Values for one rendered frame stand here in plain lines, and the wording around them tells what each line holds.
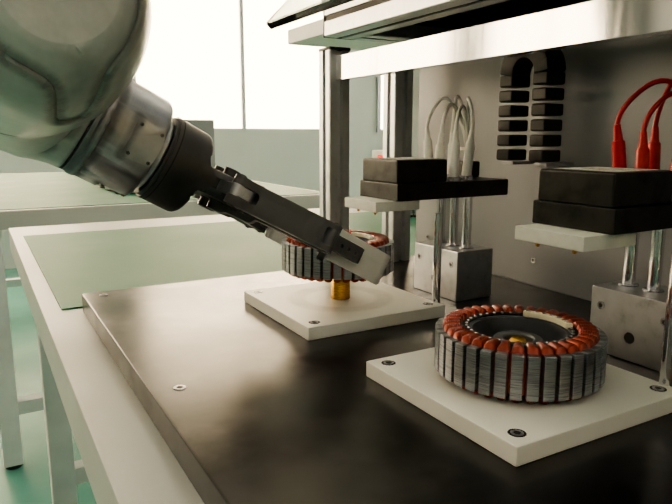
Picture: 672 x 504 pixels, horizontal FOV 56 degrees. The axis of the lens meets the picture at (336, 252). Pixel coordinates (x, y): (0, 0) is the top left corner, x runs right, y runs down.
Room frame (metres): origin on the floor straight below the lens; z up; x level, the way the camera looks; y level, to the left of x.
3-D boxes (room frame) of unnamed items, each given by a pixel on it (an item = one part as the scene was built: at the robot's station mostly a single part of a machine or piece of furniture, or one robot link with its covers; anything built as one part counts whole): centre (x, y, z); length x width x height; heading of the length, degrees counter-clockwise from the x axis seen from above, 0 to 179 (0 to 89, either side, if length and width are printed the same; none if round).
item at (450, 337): (0.41, -0.12, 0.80); 0.11 x 0.11 x 0.04
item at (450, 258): (0.69, -0.13, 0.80); 0.08 x 0.05 x 0.06; 30
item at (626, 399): (0.41, -0.12, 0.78); 0.15 x 0.15 x 0.01; 30
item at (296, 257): (0.62, 0.00, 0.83); 0.11 x 0.11 x 0.04
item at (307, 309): (0.62, 0.00, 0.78); 0.15 x 0.15 x 0.01; 30
